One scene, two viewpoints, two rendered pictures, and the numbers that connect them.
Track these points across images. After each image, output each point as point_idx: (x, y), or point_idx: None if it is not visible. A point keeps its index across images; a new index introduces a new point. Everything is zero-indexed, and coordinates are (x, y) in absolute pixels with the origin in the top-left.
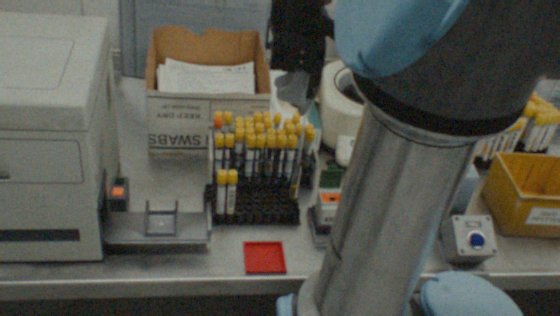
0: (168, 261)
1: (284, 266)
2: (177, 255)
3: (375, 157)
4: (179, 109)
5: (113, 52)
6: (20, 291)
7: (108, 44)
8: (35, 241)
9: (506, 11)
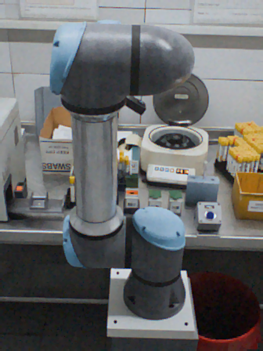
0: (41, 223)
1: None
2: (46, 221)
3: (73, 129)
4: (57, 148)
5: (32, 123)
6: None
7: (16, 111)
8: None
9: (85, 68)
